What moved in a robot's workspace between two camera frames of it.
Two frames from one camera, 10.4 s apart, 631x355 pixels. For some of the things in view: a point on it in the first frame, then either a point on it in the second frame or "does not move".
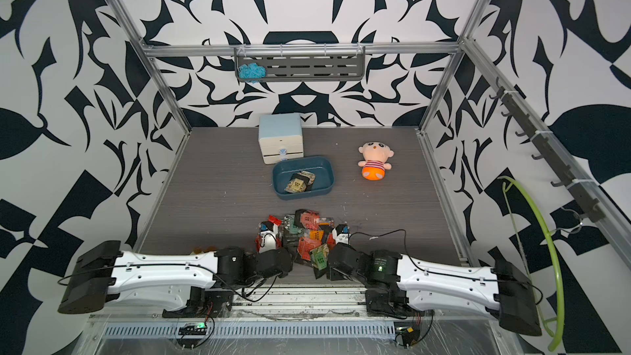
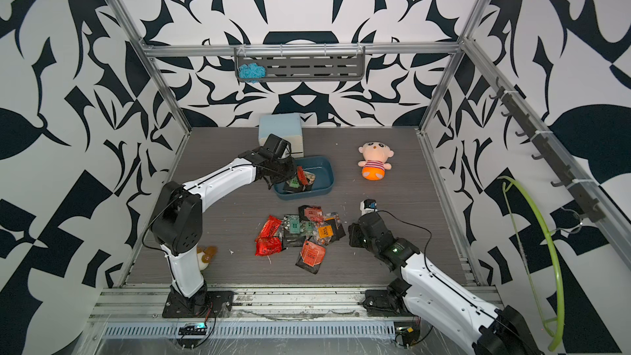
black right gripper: (329, 276) → (352, 229)
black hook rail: (531, 131) does not move
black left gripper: (289, 255) → (292, 171)
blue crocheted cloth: (253, 71) does not move
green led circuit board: (193, 329) does not move
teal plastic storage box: (323, 168) does not move
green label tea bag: (319, 256) → (294, 182)
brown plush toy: (198, 250) does not move
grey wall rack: (300, 63) does not move
